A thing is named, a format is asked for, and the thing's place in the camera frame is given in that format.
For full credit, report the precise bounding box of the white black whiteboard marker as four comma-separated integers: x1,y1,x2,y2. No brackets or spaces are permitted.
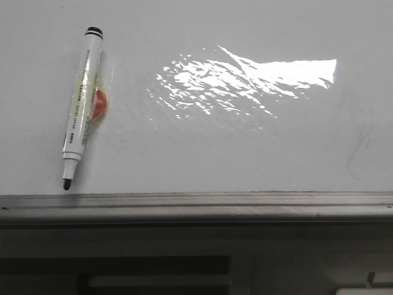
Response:
62,26,103,191

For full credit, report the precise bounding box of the white glossy whiteboard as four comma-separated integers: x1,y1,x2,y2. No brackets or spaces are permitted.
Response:
1,1,392,195

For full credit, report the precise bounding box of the red round magnet with tape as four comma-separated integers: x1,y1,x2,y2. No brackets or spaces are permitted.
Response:
90,74,112,128

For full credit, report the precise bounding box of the white box lower right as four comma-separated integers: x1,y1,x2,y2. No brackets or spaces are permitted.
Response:
335,287,393,295

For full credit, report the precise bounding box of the aluminium whiteboard frame rail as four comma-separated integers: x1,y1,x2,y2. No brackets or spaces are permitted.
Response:
1,191,392,227

